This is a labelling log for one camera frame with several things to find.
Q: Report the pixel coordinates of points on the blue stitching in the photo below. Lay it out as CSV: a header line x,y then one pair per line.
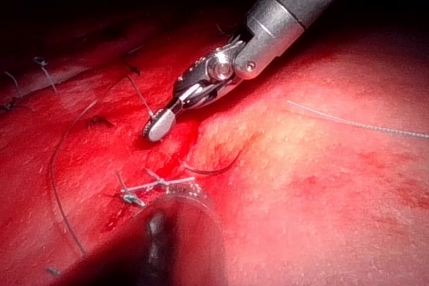
x,y
49,79
100,121
134,70
161,183

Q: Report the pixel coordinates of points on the blue thread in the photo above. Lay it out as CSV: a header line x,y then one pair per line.
x,y
378,128

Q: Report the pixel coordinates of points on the tissue pad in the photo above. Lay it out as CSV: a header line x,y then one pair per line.
x,y
318,199

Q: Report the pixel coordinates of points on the curved needle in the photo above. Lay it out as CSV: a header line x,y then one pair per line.
x,y
214,172

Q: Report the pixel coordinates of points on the dark right arm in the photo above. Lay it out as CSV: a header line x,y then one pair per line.
x,y
295,1

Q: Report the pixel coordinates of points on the dark left arm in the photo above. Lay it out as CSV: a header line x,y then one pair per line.
x,y
187,249

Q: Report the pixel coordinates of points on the right arm needle driver jaw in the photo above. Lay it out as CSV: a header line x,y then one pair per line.
x,y
147,128
162,125

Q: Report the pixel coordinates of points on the right arm needle driver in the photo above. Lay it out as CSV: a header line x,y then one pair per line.
x,y
201,78

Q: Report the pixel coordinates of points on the left arm needle driver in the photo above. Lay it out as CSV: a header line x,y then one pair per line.
x,y
191,191

